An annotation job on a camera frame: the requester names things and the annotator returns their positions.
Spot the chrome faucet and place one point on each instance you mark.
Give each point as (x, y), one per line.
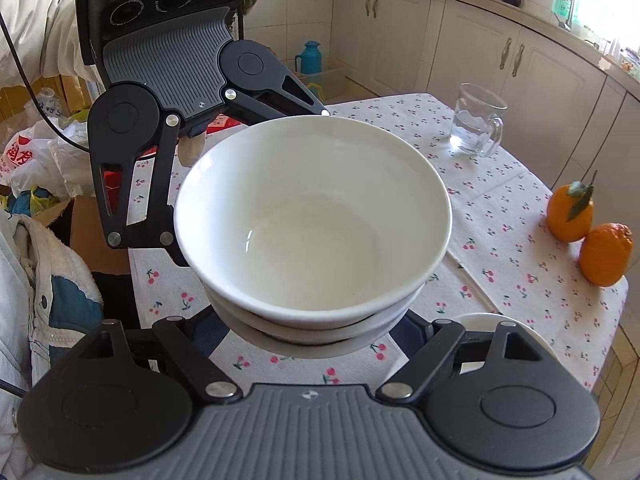
(567, 10)

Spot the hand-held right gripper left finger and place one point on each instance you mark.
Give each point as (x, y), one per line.
(212, 332)

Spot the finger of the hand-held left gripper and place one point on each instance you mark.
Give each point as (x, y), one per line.
(260, 106)
(162, 185)

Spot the white jacket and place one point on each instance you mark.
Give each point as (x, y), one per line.
(30, 310)

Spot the person's left hand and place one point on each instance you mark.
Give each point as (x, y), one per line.
(192, 150)

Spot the cherry print tablecloth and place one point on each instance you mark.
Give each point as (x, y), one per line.
(500, 240)

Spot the glass mug with water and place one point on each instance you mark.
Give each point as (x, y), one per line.
(475, 130)

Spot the person's left forearm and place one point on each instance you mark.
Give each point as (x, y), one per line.
(45, 25)

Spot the white ceramic bowl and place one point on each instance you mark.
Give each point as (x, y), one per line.
(310, 220)
(280, 350)
(230, 310)

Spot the clear plastic bin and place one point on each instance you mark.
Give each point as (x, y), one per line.
(332, 77)

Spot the orange with leaf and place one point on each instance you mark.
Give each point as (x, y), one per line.
(562, 220)

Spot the cardboard box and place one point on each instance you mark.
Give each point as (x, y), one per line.
(85, 230)

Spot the white plastic bag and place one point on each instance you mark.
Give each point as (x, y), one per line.
(30, 160)

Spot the green dish soap bottle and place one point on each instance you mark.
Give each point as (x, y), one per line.
(564, 7)

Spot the blue thermos jug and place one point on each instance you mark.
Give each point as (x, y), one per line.
(310, 60)

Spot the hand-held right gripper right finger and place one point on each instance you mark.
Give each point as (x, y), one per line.
(415, 340)

